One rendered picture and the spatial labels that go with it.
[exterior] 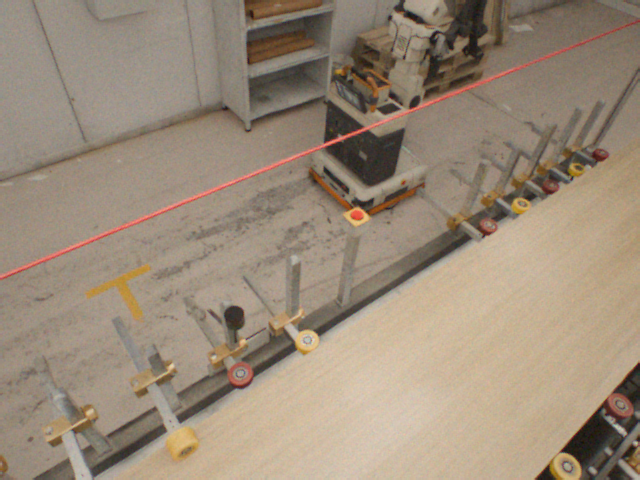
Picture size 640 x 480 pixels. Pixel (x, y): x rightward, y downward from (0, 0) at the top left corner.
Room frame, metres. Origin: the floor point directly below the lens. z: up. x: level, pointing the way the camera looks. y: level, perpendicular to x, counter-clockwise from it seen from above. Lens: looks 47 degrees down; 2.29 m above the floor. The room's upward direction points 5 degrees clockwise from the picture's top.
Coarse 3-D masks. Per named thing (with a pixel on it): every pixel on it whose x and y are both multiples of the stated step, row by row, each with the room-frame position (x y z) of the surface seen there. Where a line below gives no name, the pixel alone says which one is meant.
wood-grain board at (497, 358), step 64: (576, 192) 1.75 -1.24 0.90; (512, 256) 1.28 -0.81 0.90; (576, 256) 1.32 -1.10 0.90; (384, 320) 0.91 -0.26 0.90; (448, 320) 0.94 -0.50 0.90; (512, 320) 0.96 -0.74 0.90; (576, 320) 0.99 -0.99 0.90; (320, 384) 0.64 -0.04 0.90; (384, 384) 0.66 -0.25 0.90; (448, 384) 0.68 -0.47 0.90; (512, 384) 0.70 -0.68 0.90; (576, 384) 0.72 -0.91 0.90; (256, 448) 0.43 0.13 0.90; (320, 448) 0.45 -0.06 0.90; (384, 448) 0.46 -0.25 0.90; (448, 448) 0.48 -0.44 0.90; (512, 448) 0.49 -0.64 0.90
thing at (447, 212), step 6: (420, 192) 1.74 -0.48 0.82; (426, 192) 1.73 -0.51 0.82; (426, 198) 1.70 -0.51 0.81; (432, 198) 1.69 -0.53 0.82; (432, 204) 1.67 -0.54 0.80; (438, 204) 1.65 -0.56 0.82; (438, 210) 1.64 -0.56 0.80; (444, 210) 1.62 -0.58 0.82; (450, 210) 1.62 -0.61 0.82; (450, 216) 1.59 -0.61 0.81; (462, 222) 1.54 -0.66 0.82; (462, 228) 1.52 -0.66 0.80; (468, 228) 1.51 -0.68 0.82; (474, 228) 1.51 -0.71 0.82; (468, 234) 1.49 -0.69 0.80; (474, 234) 1.47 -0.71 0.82; (480, 234) 1.47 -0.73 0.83; (480, 240) 1.44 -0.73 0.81
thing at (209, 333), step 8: (184, 296) 0.96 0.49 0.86; (184, 304) 0.94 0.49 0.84; (192, 304) 0.93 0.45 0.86; (200, 320) 0.86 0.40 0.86; (208, 328) 0.83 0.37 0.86; (208, 336) 0.80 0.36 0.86; (216, 336) 0.80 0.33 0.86; (216, 344) 0.77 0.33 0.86; (224, 360) 0.72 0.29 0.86; (232, 360) 0.72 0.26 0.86
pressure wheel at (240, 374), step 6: (234, 366) 0.68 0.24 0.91; (240, 366) 0.68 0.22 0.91; (246, 366) 0.68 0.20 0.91; (234, 372) 0.66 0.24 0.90; (240, 372) 0.65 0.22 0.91; (246, 372) 0.66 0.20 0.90; (252, 372) 0.66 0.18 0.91; (234, 378) 0.63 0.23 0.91; (240, 378) 0.64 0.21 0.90; (246, 378) 0.64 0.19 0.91; (252, 378) 0.65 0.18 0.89; (234, 384) 0.62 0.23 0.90; (240, 384) 0.62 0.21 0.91; (246, 384) 0.62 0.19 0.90
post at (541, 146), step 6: (546, 126) 1.92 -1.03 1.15; (552, 126) 1.91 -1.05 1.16; (546, 132) 1.91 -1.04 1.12; (552, 132) 1.91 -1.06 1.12; (540, 138) 1.92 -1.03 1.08; (546, 138) 1.90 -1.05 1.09; (540, 144) 1.91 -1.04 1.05; (546, 144) 1.91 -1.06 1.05; (534, 150) 1.92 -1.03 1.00; (540, 150) 1.90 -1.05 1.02; (534, 156) 1.91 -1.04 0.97; (540, 156) 1.91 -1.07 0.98; (534, 162) 1.90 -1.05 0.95; (528, 168) 1.91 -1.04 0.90; (534, 168) 1.91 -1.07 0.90; (528, 174) 1.90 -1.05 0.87; (516, 192) 1.91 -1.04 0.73; (522, 192) 1.91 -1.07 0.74
